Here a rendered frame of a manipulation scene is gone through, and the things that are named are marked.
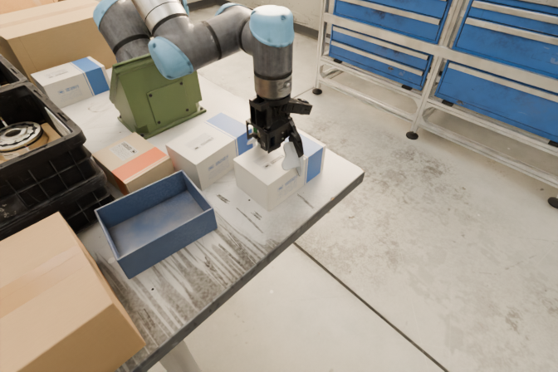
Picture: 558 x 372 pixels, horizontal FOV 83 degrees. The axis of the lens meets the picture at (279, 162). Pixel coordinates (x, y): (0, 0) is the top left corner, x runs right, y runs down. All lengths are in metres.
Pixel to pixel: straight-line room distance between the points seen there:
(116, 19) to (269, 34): 0.61
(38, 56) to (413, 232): 1.71
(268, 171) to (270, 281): 0.80
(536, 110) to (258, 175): 1.58
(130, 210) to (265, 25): 0.50
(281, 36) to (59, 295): 0.50
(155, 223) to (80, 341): 0.31
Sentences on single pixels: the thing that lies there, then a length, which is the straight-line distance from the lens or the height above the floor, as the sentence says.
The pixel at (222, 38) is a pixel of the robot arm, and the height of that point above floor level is 1.06.
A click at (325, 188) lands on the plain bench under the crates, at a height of 0.70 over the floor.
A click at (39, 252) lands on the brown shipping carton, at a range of 0.61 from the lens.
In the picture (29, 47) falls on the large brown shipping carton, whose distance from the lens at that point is 1.41.
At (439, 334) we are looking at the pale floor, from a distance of 1.49.
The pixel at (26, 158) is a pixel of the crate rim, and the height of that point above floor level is 0.93.
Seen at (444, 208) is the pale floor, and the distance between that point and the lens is 1.87.
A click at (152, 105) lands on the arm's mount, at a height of 0.80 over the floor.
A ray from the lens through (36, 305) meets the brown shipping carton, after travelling 0.56.
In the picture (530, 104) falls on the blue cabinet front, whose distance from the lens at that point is 2.00.
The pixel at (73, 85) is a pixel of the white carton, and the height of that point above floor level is 0.76.
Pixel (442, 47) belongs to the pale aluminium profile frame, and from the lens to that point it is 1.98.
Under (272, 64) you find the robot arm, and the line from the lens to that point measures 0.58.
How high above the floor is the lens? 1.28
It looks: 42 degrees down
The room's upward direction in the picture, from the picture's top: straight up
